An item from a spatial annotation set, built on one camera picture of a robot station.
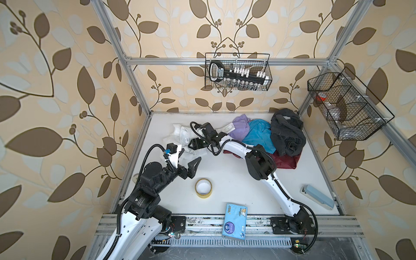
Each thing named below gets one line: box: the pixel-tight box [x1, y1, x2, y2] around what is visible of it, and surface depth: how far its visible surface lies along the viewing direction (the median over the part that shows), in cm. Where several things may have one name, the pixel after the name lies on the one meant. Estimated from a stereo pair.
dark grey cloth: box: [270, 108, 307, 157], surface depth 98 cm
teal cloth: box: [242, 119, 277, 155], surface depth 103 cm
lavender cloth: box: [228, 113, 251, 142], surface depth 104 cm
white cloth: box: [162, 123, 208, 159], surface depth 99 cm
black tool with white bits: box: [209, 60, 268, 85], surface depth 85 cm
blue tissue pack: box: [222, 203, 248, 241], surface depth 72 cm
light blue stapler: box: [299, 184, 335, 211], surface depth 81 cm
